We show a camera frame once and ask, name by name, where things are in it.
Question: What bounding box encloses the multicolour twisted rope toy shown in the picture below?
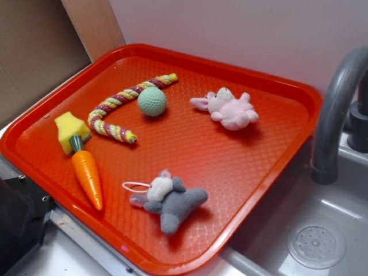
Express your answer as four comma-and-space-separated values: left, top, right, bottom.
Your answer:
87, 73, 178, 144

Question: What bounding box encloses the red plastic tray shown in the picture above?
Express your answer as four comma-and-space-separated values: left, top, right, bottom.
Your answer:
1, 44, 322, 275

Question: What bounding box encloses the gray toy sink basin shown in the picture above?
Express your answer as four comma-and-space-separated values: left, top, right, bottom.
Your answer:
221, 142, 367, 275

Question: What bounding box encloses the gray toy faucet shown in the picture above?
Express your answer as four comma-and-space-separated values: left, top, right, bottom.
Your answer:
310, 46, 367, 185

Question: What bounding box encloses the yellow sponge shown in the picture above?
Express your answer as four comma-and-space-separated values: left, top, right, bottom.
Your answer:
54, 112, 91, 155

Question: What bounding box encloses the green dimpled ball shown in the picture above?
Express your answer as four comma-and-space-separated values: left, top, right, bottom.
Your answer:
137, 87, 167, 117

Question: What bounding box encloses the wooden plank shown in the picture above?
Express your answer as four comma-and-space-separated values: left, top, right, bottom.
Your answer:
62, 0, 126, 62

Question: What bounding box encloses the gray plush bunny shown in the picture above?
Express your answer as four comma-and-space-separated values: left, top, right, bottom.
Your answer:
122, 170, 209, 236

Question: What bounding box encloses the pink plush bunny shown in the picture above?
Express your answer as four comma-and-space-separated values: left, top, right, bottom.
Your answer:
190, 87, 259, 131

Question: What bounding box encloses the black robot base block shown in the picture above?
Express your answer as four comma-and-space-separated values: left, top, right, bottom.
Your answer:
1, 177, 53, 275

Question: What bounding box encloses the brown cardboard panel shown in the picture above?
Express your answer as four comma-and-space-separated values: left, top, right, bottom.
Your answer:
1, 1, 90, 127

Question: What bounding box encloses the orange plastic carrot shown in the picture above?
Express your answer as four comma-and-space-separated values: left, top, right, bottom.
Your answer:
69, 135, 103, 212

